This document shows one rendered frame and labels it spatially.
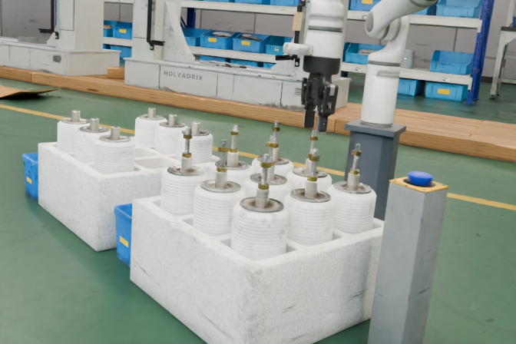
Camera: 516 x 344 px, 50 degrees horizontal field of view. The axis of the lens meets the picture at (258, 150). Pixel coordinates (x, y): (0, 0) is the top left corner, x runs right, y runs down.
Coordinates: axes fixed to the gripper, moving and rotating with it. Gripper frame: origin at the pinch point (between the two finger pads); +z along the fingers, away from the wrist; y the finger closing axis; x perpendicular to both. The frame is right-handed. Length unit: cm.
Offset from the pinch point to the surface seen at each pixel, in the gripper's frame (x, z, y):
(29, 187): 62, 33, 63
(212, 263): 25.0, 20.5, -21.0
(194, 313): 26.6, 31.8, -17.2
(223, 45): -103, 6, 534
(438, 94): -284, 31, 363
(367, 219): -6.4, 15.4, -15.3
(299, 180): 3.5, 11.2, -3.0
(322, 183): -1.2, 11.5, -4.6
